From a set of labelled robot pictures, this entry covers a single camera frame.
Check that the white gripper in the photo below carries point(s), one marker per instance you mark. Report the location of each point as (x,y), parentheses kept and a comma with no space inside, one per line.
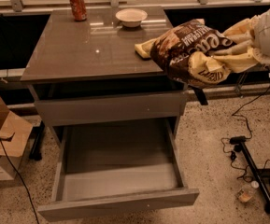
(244,31)

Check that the brown chip bag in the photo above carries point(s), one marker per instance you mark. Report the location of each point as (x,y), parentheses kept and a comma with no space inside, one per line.
(183,54)

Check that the closed grey top drawer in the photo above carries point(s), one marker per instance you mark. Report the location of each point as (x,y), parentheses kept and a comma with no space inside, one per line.
(111,108)

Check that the grey drawer cabinet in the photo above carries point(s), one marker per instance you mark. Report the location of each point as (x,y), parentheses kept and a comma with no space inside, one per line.
(96,57)

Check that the open grey middle drawer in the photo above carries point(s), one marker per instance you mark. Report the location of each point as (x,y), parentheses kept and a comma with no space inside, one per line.
(105,169)

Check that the yellow sponge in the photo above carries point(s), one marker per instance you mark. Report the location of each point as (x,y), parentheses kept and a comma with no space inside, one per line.
(144,49)

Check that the white bowl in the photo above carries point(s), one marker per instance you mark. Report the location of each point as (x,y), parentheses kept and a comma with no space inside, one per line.
(131,17)

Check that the black metal floor stand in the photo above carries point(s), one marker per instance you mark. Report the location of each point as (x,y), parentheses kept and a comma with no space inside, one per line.
(259,174)

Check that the clear plastic cup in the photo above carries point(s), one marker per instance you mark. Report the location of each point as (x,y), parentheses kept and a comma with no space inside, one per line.
(247,191)

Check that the orange soda can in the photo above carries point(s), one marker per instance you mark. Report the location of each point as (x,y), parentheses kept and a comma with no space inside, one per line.
(78,10)

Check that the cardboard box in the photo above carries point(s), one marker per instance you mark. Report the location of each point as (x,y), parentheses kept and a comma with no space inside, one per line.
(14,135)

